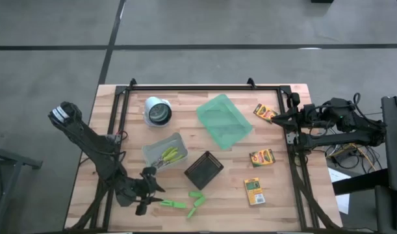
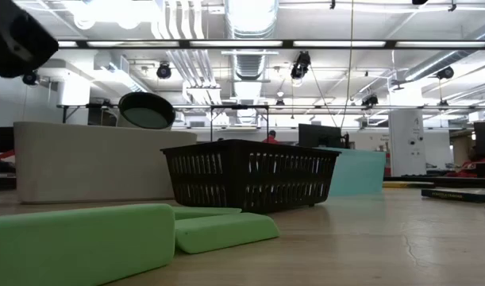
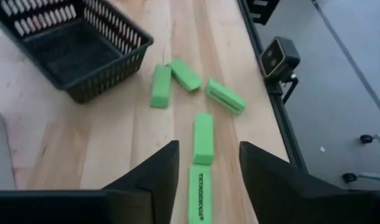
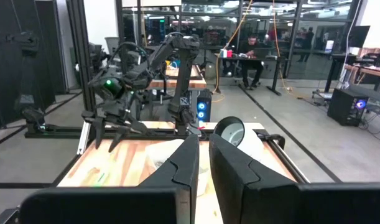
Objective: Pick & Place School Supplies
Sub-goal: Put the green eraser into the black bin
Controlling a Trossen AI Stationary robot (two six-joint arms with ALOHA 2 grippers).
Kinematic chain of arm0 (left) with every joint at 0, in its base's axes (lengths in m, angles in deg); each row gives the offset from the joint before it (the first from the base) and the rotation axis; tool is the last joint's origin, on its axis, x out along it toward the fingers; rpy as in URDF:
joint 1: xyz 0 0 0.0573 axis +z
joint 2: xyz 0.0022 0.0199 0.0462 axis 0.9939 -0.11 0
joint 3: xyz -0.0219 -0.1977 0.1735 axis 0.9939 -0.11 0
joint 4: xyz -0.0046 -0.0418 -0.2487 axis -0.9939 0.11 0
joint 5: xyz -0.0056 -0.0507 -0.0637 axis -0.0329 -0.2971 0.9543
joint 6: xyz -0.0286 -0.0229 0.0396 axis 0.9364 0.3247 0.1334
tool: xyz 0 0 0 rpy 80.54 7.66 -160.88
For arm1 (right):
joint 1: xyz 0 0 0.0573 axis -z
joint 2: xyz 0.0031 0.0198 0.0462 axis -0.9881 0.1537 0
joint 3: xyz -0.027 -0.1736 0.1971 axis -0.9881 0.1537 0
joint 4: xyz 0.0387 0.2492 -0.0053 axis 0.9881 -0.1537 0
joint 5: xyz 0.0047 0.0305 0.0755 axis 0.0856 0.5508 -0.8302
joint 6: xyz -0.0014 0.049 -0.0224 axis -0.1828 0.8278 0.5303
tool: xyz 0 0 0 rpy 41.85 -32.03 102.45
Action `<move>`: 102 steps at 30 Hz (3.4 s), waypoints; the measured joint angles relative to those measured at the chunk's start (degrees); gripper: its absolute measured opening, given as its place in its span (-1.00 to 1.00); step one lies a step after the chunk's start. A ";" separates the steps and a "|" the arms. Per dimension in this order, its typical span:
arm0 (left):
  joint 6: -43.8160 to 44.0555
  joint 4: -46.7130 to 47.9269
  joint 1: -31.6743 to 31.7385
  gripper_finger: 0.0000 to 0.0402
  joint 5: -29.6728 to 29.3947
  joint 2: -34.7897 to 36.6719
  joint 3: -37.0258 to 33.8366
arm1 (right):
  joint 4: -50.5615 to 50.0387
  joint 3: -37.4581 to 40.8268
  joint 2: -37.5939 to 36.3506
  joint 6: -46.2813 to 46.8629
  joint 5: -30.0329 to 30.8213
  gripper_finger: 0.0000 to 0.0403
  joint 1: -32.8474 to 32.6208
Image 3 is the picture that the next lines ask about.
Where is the black aluminium table frame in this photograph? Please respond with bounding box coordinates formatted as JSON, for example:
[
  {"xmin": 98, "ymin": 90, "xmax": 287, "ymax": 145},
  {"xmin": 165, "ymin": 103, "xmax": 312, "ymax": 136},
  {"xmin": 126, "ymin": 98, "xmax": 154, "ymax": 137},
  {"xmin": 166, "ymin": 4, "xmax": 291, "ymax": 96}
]
[{"xmin": 236, "ymin": 0, "xmax": 308, "ymax": 174}]

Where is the black table-level camera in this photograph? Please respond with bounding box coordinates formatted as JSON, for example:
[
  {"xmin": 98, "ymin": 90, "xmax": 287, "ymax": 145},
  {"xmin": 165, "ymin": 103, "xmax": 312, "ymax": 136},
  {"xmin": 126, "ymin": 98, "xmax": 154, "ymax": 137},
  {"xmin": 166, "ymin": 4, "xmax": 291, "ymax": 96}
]
[{"xmin": 259, "ymin": 36, "xmax": 302, "ymax": 78}]

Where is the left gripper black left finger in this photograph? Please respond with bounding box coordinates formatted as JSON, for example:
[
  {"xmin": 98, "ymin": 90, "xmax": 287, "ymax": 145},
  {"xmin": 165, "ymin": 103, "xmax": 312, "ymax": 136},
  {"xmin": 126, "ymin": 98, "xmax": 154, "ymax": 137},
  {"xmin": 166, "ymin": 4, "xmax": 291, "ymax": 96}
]
[{"xmin": 102, "ymin": 139, "xmax": 180, "ymax": 224}]

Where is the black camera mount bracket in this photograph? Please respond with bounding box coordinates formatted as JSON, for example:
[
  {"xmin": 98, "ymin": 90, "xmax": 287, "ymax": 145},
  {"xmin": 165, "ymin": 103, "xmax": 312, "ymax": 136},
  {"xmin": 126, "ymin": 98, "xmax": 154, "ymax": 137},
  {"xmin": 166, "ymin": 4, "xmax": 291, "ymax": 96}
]
[{"xmin": 264, "ymin": 73, "xmax": 300, "ymax": 106}]

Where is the office chair wheeled base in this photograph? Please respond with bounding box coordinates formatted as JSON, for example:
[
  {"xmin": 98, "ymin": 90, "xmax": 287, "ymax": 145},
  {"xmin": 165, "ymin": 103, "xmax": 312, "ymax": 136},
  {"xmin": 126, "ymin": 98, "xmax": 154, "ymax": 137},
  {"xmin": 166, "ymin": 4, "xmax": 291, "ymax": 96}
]
[{"xmin": 341, "ymin": 133, "xmax": 380, "ymax": 185}]

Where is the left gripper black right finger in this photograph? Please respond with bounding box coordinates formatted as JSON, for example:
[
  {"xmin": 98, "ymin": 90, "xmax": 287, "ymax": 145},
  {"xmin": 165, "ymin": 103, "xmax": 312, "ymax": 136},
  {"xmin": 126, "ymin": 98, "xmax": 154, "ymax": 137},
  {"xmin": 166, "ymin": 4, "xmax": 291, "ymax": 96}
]
[{"xmin": 239, "ymin": 141, "xmax": 350, "ymax": 224}]

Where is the black plastic slotted basket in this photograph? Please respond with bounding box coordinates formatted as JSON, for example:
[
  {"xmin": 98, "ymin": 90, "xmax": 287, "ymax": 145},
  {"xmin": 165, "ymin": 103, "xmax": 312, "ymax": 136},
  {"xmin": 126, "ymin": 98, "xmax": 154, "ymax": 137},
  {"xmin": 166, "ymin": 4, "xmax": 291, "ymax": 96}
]
[{"xmin": 0, "ymin": 0, "xmax": 155, "ymax": 105}]

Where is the green rectangular eraser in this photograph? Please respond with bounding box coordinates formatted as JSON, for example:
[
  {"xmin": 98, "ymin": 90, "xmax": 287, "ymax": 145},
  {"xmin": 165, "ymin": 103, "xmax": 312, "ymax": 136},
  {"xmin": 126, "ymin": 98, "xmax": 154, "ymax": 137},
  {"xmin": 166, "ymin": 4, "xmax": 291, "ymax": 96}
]
[
  {"xmin": 149, "ymin": 64, "xmax": 172, "ymax": 110},
  {"xmin": 205, "ymin": 77, "xmax": 248, "ymax": 116},
  {"xmin": 187, "ymin": 164, "xmax": 213, "ymax": 224},
  {"xmin": 167, "ymin": 58, "xmax": 203, "ymax": 93},
  {"xmin": 192, "ymin": 113, "xmax": 215, "ymax": 166}
]

